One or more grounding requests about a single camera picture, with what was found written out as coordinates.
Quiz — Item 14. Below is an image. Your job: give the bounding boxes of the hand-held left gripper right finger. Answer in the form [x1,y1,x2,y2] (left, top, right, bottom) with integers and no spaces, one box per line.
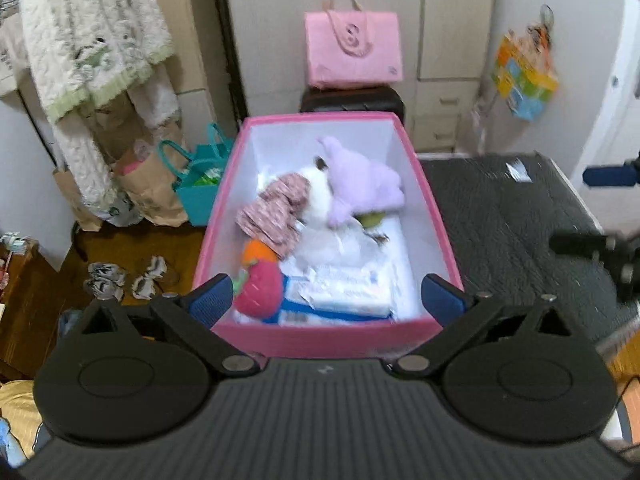
[392,274,585,378]

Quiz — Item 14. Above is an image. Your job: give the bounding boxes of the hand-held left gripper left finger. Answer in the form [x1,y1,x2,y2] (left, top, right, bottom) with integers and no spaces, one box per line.
[75,274,261,378]

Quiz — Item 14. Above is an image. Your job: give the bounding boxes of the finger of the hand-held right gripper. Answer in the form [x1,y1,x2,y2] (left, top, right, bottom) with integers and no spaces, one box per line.
[582,157,640,188]
[549,232,618,261]

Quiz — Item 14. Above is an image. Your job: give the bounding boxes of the pink strawberry plush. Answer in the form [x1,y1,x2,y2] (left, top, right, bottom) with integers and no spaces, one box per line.
[234,259,283,320]

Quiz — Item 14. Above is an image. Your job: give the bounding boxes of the orange ball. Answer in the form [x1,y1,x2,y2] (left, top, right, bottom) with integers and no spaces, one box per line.
[242,239,278,271]

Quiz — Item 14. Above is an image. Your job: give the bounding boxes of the blue wipes packet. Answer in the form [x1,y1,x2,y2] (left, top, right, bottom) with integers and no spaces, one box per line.
[277,272,398,328]

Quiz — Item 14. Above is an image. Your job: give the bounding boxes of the white wipes packet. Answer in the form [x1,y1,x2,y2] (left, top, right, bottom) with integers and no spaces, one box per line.
[287,262,393,318]

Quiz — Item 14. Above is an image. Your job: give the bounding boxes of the pink floral cloth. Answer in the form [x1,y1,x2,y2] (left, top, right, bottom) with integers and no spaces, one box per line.
[235,172,311,256]

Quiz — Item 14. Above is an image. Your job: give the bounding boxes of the pink cardboard box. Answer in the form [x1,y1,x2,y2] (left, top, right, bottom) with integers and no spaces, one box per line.
[192,114,465,360]

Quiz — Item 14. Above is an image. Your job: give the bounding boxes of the white mesh bath pouf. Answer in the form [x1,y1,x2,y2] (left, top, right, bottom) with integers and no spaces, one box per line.
[295,220,386,271]

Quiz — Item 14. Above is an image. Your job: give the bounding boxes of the white door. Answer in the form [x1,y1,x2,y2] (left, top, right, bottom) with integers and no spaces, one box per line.
[570,0,640,211]

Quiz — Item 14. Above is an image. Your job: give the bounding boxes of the teal tote bag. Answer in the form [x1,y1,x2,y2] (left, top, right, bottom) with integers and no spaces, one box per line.
[159,122,236,227]

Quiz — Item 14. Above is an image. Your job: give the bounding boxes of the white plastic bag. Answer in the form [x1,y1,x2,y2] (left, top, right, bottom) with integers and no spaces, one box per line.
[97,192,146,226]

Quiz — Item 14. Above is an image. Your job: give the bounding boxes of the colourful hanging bag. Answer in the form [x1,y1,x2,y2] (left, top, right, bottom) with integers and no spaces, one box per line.
[490,5,560,122]

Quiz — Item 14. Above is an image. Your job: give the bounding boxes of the wide brown paper bag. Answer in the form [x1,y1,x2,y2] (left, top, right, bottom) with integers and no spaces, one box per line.
[111,142,190,226]

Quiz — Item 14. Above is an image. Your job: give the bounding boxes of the blue denim cloth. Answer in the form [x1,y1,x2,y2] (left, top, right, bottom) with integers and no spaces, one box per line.
[59,309,83,336]

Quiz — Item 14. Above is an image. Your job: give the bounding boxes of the wooden nightstand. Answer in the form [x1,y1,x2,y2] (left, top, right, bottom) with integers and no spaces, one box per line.
[0,240,76,381]

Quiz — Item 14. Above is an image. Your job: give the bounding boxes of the cream fluffy pants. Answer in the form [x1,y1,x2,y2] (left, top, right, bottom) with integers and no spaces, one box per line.
[50,62,182,213]

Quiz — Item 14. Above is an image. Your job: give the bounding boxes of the small white packets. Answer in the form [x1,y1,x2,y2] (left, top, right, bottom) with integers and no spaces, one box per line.
[0,231,28,258]

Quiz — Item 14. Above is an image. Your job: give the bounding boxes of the black suitcase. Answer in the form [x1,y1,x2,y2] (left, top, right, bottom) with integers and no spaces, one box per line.
[300,85,406,128]

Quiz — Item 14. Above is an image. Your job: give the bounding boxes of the beige wardrobe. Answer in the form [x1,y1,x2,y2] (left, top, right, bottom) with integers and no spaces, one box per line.
[220,0,498,153]

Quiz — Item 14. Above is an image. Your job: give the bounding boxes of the yellow blanket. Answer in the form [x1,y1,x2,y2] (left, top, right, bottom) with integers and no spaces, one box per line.
[0,380,51,466]

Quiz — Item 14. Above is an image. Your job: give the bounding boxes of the pink tote bag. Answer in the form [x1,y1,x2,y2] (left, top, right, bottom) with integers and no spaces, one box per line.
[304,0,404,90]

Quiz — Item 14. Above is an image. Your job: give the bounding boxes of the cream fluffy cardigan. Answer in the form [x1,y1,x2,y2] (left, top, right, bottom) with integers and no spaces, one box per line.
[17,0,176,123]

